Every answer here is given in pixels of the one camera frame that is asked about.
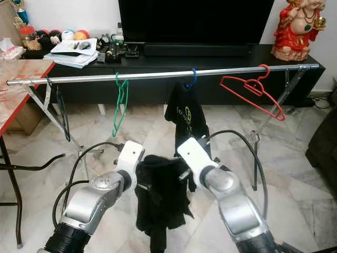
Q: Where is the black yellow logo shirt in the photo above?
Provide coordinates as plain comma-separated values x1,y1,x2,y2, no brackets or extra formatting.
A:
135,154,195,253

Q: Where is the green plastic hanger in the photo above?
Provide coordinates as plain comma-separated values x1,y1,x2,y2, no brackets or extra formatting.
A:
112,72,130,138

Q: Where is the blue plastic hanger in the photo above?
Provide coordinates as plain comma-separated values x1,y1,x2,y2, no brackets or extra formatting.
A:
184,68,198,89

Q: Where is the red plastic hanger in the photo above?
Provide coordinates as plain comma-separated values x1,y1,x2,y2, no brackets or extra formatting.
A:
220,64,286,122

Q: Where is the black fonemax print t-shirt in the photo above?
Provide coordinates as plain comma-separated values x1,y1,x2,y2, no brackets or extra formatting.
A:
164,82,212,159

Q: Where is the black TV cabinet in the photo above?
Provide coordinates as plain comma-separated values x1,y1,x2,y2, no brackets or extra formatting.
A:
50,44,326,116

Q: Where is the silver metal clothes rack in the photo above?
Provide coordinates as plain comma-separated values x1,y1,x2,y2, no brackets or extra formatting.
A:
6,63,321,191

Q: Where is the black soundbar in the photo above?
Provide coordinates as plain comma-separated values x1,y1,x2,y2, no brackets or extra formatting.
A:
143,43,252,57

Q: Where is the light brown box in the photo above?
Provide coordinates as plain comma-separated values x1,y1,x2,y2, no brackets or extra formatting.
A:
8,100,38,135

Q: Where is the white paper stack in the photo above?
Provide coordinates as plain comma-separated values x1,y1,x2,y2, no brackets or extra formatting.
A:
43,38,98,69

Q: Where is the clear plastic bottle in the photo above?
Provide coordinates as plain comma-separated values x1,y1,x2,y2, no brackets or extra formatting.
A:
115,23,125,49

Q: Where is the marble top folding table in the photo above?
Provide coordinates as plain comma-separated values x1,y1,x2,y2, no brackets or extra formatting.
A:
0,59,66,248

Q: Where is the orange yellow ball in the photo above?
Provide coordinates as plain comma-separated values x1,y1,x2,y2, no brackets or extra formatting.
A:
74,30,90,41

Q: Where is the black flat television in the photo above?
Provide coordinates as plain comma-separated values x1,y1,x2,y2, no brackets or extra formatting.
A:
118,0,275,45

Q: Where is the black plush toy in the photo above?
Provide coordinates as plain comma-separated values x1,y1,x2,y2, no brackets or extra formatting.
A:
49,30,62,45
36,30,51,48

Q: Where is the red laughing buddha statue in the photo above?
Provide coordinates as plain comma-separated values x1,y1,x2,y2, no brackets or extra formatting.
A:
270,0,327,62

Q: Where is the red lid jar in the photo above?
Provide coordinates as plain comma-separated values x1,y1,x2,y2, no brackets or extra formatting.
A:
19,25,38,51

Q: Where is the white tissue pack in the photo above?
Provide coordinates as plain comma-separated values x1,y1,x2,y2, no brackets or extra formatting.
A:
0,38,26,60

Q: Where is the trophy with blue ball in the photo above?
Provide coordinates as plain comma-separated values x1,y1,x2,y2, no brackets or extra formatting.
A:
15,0,31,26

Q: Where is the light wooden sideboard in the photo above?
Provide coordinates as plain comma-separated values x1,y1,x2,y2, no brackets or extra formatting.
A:
0,0,17,40

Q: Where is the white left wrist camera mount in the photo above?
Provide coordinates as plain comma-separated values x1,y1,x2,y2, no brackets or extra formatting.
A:
116,140,145,193

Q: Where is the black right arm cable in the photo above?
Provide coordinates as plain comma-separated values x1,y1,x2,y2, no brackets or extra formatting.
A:
200,130,269,211

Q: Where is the black hanging strap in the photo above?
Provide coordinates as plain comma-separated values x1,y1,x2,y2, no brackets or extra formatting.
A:
53,78,73,143

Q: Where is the black floor power cable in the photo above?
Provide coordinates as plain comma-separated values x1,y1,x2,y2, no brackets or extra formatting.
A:
312,94,337,109

